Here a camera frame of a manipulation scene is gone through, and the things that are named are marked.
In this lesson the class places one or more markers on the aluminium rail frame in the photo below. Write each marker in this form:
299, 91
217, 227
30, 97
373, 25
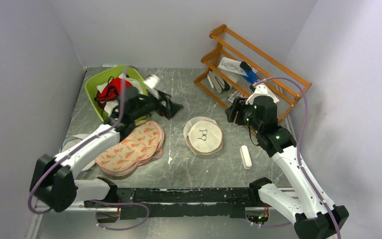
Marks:
106, 216

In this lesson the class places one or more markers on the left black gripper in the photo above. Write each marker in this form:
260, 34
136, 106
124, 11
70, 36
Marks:
170, 109

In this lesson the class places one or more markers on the green plastic basin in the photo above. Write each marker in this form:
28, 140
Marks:
91, 85

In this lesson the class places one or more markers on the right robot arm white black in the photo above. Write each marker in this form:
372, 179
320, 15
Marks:
314, 215

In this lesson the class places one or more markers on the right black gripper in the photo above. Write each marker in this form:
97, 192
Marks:
238, 104

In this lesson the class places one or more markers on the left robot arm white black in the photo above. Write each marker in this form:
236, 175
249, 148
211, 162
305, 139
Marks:
54, 178

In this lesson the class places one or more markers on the floral peach placemat stack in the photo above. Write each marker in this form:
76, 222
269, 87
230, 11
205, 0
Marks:
142, 145

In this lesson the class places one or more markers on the blue handled tool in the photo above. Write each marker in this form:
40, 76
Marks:
251, 77

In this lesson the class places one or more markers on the white packet on rack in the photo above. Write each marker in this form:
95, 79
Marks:
231, 65

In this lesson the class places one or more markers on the orange wooden rack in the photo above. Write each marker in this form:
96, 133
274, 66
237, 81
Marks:
286, 85

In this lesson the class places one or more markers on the white plastic bar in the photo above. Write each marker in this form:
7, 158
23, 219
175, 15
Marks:
245, 156

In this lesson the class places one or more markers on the colourful marker pack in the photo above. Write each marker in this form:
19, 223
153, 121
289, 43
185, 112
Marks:
234, 95

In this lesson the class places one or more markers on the white black items under rack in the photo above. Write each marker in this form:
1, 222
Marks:
217, 82

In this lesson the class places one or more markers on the red garment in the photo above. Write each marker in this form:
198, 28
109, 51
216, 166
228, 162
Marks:
109, 91

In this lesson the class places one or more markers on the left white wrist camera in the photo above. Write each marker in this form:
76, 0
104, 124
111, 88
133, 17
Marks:
151, 82

